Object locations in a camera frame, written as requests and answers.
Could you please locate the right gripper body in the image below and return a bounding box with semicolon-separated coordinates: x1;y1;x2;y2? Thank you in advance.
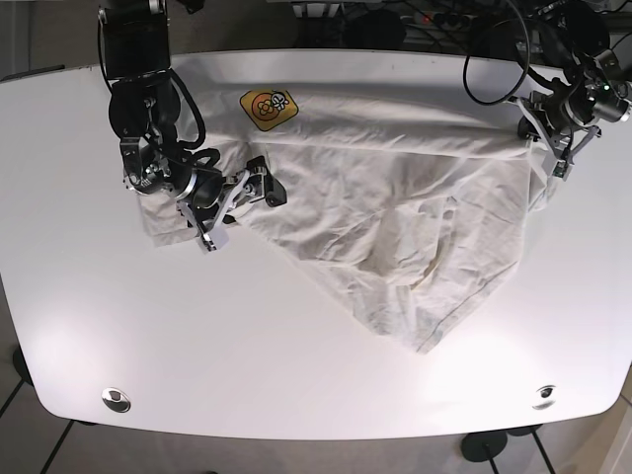
120;137;270;240

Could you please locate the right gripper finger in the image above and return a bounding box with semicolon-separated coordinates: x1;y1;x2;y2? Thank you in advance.
199;227;229;252
246;172;287;207

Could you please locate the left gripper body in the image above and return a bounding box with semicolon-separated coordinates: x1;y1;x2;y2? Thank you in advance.
515;48;631;162

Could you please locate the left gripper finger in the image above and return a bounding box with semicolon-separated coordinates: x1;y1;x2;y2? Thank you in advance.
548;155;572;182
516;120;539;141

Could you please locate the white T-shirt yellow patch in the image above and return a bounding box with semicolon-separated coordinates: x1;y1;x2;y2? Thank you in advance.
136;81;562;356

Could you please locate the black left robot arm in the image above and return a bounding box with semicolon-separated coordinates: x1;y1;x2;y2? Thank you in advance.
514;1;631;180

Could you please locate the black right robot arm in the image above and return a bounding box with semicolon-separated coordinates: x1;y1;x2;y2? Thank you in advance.
97;1;287;252

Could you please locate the left silver table grommet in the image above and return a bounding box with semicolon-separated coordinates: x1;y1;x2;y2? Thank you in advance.
101;387;131;414

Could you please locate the silver table grommet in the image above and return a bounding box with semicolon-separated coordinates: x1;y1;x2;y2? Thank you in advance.
531;385;557;411
101;387;131;414

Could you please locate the right silver table grommet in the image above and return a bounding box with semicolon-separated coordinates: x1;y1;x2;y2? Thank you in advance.
531;385;557;411

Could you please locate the black round stand base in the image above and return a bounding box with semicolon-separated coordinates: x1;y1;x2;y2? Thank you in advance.
460;431;508;463

